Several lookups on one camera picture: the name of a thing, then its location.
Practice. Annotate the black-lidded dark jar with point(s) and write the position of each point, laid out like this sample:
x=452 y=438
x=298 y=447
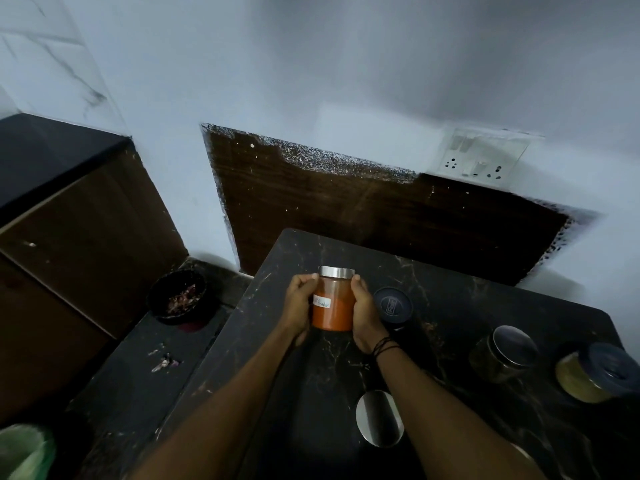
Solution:
x=392 y=305

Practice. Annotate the blue-lidded jar of yellow powder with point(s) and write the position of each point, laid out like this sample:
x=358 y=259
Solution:
x=597 y=372

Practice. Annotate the black bowl with scraps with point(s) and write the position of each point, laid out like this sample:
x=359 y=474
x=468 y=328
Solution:
x=177 y=297

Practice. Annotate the dark wooden wall panel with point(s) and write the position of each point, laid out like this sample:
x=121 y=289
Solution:
x=380 y=214

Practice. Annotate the person's left thumb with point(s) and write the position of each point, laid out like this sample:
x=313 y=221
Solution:
x=310 y=280

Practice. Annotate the scattered peel scraps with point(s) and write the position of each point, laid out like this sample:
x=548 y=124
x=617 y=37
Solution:
x=165 y=362

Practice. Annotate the person's right forearm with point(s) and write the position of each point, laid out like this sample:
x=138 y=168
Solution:
x=450 y=419

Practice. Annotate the person's right hand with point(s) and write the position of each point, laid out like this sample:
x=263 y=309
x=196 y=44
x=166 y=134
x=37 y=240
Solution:
x=366 y=319

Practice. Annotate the glass jar of orange powder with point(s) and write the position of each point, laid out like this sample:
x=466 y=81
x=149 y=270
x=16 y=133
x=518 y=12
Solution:
x=333 y=300

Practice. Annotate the black thread wristband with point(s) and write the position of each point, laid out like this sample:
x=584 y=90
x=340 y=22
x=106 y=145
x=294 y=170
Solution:
x=384 y=346

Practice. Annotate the steel-lidded glass jar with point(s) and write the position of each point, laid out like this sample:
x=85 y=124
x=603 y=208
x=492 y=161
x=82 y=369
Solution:
x=502 y=352

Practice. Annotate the green plastic bag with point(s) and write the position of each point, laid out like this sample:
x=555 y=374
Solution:
x=25 y=452

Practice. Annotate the person's right thumb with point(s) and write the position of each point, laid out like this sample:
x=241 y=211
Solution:
x=357 y=287

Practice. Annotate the person's left forearm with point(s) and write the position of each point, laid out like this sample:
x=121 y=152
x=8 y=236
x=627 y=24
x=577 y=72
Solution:
x=220 y=409

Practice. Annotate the brown wooden cabinet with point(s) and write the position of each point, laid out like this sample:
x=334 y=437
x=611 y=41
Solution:
x=85 y=234

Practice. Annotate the white wall switch socket panel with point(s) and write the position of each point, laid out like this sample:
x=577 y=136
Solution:
x=482 y=153

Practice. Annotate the person's left hand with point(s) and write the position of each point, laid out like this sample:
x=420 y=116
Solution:
x=296 y=307

